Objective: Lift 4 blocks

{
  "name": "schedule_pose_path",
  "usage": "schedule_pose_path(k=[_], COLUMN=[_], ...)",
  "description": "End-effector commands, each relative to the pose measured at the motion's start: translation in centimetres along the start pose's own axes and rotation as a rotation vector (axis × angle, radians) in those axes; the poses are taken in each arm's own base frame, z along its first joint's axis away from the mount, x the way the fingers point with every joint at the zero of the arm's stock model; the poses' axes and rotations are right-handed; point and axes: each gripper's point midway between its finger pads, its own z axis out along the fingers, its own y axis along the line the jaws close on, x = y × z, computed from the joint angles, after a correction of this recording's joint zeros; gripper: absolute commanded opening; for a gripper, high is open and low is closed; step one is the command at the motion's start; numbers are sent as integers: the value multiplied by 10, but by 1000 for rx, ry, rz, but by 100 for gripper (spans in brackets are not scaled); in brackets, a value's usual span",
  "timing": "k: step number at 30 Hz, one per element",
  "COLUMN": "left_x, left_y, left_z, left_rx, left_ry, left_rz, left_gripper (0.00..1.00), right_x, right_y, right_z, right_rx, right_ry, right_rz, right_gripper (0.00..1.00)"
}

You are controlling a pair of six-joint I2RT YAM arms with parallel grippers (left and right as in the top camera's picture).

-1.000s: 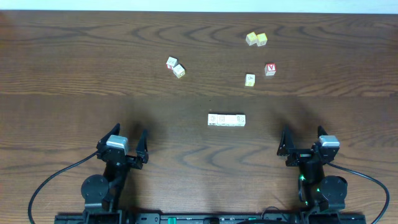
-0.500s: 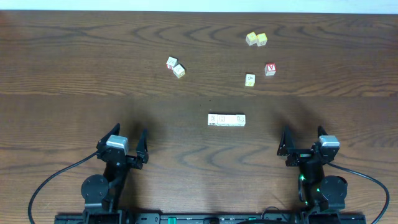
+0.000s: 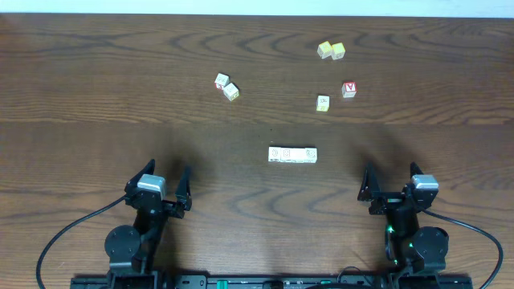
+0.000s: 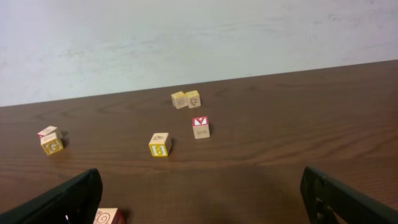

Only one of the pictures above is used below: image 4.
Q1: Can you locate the yellow number 8 block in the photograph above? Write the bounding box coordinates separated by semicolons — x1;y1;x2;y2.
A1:
149;133;172;157

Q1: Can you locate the red letter A block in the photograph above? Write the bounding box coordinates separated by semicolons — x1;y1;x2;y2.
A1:
192;116;210;139

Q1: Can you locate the yellow-top block left of pair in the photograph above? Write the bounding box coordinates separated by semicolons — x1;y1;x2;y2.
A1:
171;91;187;109

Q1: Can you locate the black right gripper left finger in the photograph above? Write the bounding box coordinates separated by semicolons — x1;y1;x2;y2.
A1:
1;168;103;224

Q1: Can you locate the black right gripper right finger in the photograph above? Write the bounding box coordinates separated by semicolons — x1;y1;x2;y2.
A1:
300;167;397;224

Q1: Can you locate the yellow letter G block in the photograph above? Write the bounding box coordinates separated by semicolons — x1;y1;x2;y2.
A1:
40;133;64;155

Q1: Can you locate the yellow-top block right of pair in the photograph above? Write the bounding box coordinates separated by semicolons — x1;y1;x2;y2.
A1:
185;90;201;108

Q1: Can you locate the yellow-top block of pair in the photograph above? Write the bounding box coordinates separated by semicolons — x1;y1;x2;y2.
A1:
171;91;187;109
185;90;201;108

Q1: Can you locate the red-edged spiral block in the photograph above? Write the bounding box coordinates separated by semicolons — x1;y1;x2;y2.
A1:
93;208;126;224

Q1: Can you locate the red-edged wooden block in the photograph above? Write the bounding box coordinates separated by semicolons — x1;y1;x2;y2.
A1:
37;126;63;138

